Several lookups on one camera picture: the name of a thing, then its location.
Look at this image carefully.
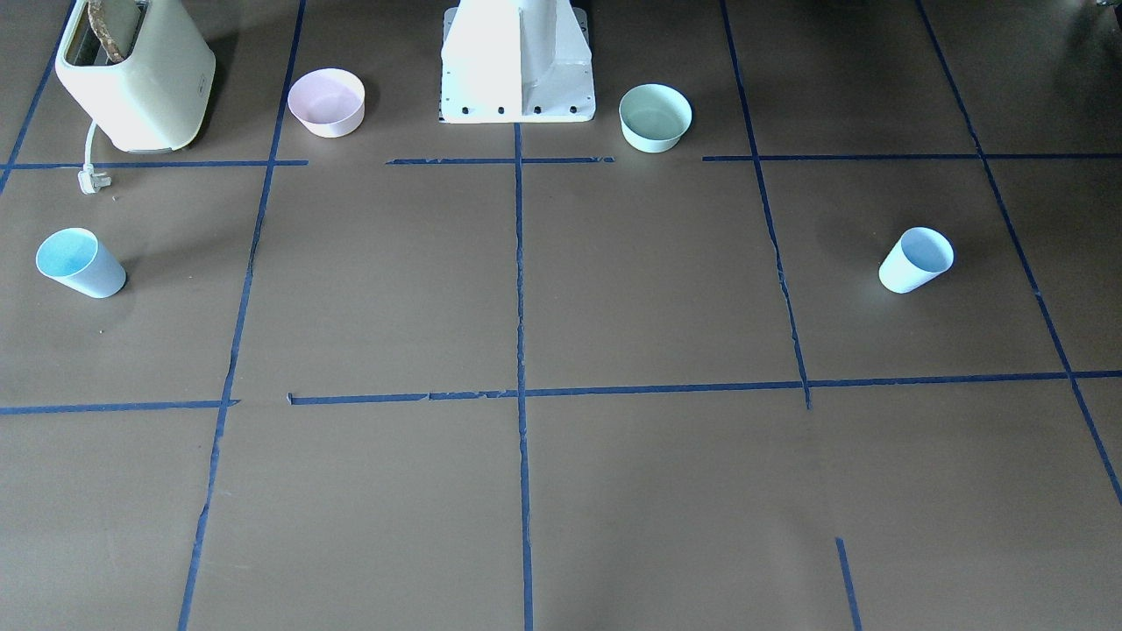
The white toaster power cable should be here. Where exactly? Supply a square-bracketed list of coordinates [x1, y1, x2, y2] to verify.
[79, 121, 113, 195]

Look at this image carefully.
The cream toaster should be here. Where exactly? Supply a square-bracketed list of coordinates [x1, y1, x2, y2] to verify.
[53, 1, 217, 154]

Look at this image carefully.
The green bowl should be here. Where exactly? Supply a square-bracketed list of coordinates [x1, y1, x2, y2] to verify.
[618, 83, 693, 154]

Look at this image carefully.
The toast slice in toaster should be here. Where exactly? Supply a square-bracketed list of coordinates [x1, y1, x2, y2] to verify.
[88, 0, 142, 64]

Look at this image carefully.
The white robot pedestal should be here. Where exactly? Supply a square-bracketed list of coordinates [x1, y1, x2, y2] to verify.
[438, 1, 597, 124]

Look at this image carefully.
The light blue cup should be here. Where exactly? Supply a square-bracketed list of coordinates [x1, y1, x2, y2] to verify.
[879, 227, 956, 293]
[35, 227, 127, 299]

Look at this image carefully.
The pink bowl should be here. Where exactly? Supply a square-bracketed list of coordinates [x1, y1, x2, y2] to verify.
[286, 67, 367, 138]

